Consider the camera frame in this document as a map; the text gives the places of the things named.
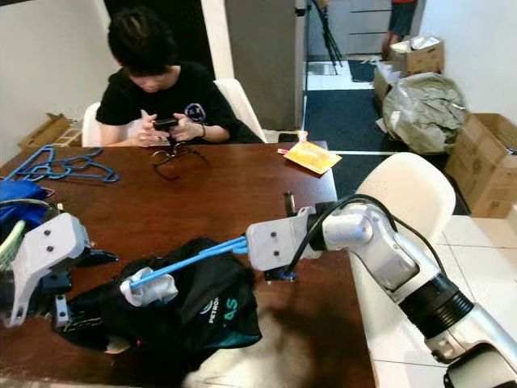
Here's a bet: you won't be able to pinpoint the black printed t-shirt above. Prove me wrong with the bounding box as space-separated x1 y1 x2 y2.
65 237 263 354

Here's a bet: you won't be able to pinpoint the blue plastic hanger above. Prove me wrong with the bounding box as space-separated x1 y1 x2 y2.
129 234 250 290
4 145 120 183
23 145 106 177

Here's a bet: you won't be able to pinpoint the bright blue shirt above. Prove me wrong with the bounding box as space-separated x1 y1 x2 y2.
0 179 53 243

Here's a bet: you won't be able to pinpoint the yellow packet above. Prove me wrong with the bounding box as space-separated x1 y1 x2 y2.
283 129 343 175

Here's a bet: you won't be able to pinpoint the white plastic chair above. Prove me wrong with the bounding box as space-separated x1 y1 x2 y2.
81 78 266 146
351 152 459 324

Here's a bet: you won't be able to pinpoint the black eyeglasses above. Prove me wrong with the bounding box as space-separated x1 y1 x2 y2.
152 143 212 181

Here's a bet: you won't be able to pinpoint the small open cardboard box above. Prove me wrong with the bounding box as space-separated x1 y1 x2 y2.
18 113 86 153

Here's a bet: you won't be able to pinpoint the dark blue rug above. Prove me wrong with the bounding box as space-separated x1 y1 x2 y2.
305 89 397 153

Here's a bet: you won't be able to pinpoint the seated person in black shirt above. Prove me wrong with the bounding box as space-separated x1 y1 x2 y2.
97 8 263 149

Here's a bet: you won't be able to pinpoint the grey-green stuffed bag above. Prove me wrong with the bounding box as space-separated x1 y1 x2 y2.
382 73 469 155

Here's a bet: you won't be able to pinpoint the large cardboard box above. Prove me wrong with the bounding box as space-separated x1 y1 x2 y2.
444 113 517 219

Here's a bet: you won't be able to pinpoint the black tripod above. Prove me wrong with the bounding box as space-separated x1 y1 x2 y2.
311 0 346 75

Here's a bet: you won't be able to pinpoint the cardboard box with foil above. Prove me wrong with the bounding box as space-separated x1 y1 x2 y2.
388 36 445 78

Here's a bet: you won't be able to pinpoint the standing person in red shirt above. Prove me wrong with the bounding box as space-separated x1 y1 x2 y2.
386 0 421 60

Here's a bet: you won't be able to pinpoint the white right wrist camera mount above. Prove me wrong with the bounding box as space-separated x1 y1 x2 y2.
246 192 317 272

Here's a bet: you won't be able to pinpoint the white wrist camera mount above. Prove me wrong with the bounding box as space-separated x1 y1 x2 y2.
246 192 317 272
8 213 91 328

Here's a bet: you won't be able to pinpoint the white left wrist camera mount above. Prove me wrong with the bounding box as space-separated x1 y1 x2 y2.
8 213 91 328

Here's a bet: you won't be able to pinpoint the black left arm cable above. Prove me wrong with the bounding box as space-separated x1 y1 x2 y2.
0 197 59 215

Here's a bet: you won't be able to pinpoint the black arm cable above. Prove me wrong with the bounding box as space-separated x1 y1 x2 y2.
283 192 447 280
0 197 59 215

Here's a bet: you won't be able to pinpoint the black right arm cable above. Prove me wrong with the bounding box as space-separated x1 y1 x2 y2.
283 192 447 280

